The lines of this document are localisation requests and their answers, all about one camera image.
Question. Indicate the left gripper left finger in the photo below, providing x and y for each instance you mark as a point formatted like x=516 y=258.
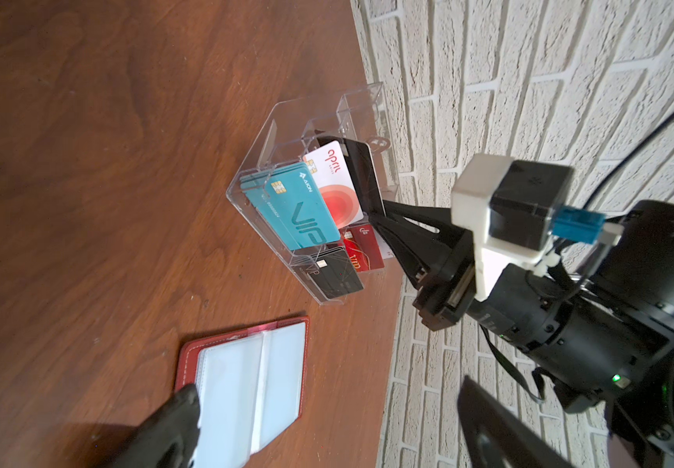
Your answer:
x=168 y=438

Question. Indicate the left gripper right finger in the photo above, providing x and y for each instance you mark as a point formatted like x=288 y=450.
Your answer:
x=495 y=437

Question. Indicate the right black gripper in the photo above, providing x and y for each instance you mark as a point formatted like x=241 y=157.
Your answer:
x=447 y=284

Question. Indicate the red leather card holder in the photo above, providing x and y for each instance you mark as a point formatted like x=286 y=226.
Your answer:
x=251 y=387

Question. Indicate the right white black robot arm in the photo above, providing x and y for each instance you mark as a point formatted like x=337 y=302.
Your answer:
x=609 y=340

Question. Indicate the red card in organizer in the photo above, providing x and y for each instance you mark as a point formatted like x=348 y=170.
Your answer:
x=362 y=247

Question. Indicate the black cards in organizer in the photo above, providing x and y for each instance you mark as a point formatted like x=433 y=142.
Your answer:
x=334 y=274

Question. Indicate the white red-dot card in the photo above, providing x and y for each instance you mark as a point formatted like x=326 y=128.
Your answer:
x=329 y=170

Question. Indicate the clear acrylic card organizer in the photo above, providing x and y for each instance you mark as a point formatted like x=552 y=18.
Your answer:
x=290 y=132

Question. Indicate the teal card in organizer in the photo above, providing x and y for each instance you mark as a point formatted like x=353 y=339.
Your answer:
x=289 y=200

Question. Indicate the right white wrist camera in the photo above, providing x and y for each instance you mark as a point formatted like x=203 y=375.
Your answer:
x=516 y=210

